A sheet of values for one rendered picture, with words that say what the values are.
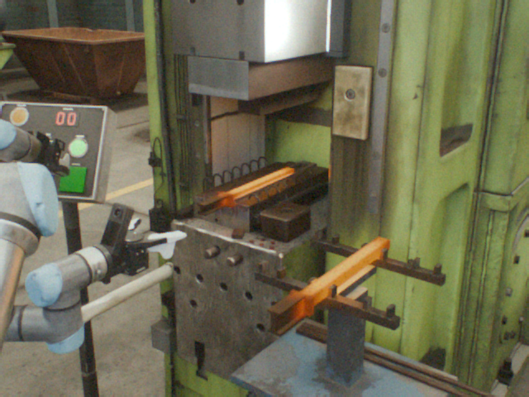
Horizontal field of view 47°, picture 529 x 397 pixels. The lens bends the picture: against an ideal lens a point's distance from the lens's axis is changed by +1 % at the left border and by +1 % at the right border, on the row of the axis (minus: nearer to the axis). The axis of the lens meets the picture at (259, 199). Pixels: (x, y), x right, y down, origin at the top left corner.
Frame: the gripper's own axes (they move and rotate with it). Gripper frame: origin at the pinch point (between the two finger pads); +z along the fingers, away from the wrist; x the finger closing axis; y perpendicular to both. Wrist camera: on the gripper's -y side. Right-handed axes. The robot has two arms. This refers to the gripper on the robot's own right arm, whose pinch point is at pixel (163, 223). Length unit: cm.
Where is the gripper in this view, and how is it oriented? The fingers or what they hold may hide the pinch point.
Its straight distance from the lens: 147.1
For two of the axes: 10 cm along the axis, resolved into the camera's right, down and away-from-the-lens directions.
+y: 0.0, 9.4, 3.5
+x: 8.1, 2.1, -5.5
